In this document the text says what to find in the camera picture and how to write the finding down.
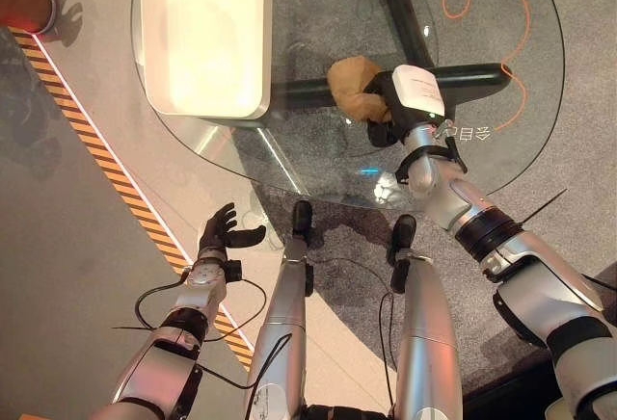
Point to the silver right robot leg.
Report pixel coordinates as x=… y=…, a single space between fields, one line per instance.
x=421 y=323

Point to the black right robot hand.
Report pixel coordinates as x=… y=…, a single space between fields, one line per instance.
x=409 y=97

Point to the silver robot leg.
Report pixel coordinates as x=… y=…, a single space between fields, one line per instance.
x=421 y=323
x=284 y=323

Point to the silver left robot leg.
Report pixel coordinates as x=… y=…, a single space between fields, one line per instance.
x=284 y=323

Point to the yellow black hazard tape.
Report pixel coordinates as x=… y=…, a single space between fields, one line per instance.
x=120 y=174

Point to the black table base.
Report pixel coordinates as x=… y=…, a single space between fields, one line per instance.
x=410 y=49

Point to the white rectangular basket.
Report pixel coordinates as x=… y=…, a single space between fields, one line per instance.
x=205 y=34

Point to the brown cloth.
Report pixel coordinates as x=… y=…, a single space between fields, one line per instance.
x=356 y=86

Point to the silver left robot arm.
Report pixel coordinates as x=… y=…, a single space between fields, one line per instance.
x=169 y=343

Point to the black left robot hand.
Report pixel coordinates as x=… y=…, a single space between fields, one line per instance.
x=222 y=233

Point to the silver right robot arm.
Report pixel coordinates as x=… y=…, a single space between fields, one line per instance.
x=511 y=266

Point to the glass table top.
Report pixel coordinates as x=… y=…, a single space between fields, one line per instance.
x=366 y=116

